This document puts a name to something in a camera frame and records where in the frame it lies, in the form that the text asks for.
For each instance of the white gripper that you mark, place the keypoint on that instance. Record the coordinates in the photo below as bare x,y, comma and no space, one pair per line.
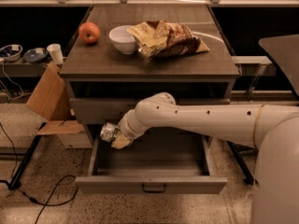
125,129

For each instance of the green white 7up can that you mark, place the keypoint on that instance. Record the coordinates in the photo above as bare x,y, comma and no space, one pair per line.
109,132

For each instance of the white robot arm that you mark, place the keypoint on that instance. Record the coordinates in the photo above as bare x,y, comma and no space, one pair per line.
273,129

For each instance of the open lower drawer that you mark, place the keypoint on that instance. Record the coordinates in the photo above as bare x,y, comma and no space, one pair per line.
162,161

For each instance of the closed upper drawer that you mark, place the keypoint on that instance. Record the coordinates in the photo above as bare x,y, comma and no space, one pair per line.
100,110

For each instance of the grey drawer cabinet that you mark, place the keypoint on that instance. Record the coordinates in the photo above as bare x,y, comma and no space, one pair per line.
100,71

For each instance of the brown cardboard box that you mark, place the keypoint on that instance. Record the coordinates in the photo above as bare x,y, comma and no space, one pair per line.
50,101

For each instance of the white ceramic bowl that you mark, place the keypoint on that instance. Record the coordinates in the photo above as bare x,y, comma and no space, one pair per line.
122,41

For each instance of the yellow brown chip bag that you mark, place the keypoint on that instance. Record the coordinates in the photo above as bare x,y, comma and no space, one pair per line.
160,39

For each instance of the black stand leg left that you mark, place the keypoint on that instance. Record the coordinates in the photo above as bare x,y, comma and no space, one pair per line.
16,178

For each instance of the black stand leg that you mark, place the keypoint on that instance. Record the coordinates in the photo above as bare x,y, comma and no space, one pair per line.
237,151
16,178

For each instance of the white paper cup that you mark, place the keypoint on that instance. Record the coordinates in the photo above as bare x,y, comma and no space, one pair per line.
55,53

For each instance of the red apple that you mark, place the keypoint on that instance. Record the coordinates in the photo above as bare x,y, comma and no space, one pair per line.
89,32

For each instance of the black stand leg right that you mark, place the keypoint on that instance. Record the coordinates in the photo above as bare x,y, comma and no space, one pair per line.
237,151

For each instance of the blue patterned bowl right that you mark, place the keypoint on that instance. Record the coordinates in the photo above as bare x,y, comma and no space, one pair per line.
37,55

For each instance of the blue patterned bowl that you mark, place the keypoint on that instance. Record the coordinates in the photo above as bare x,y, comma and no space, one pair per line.
37,55
11,53

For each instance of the blue patterned bowl left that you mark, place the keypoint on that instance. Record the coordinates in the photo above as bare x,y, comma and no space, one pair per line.
11,53

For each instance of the dark side table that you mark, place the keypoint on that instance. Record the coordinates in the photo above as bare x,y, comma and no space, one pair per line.
284,51

